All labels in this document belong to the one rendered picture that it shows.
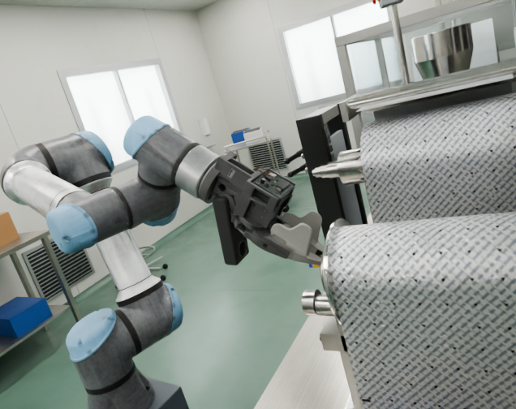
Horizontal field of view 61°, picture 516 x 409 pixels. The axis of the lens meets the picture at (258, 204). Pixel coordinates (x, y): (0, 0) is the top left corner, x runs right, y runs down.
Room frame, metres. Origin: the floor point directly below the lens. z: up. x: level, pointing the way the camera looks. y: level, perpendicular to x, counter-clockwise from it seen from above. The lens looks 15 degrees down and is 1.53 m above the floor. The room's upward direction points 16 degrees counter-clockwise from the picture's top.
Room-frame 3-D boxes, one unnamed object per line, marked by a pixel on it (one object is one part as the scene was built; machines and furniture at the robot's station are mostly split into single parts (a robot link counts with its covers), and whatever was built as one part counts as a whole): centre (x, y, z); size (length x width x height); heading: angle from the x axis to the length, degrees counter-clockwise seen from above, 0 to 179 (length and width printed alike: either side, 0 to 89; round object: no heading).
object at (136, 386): (0.90, 0.44, 0.95); 0.15 x 0.15 x 0.10
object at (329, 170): (0.81, -0.15, 1.34); 0.06 x 0.03 x 0.03; 59
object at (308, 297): (0.63, -0.04, 1.18); 0.04 x 0.02 x 0.04; 149
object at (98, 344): (0.90, 0.43, 1.07); 0.13 x 0.12 x 0.14; 127
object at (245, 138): (5.42, -0.11, 0.51); 0.91 x 0.58 x 1.02; 173
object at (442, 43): (1.12, -0.55, 1.50); 0.14 x 0.14 x 0.06
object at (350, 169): (0.78, -0.20, 1.34); 0.06 x 0.06 x 0.06; 59
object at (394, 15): (1.01, -0.40, 1.51); 0.02 x 0.02 x 0.20
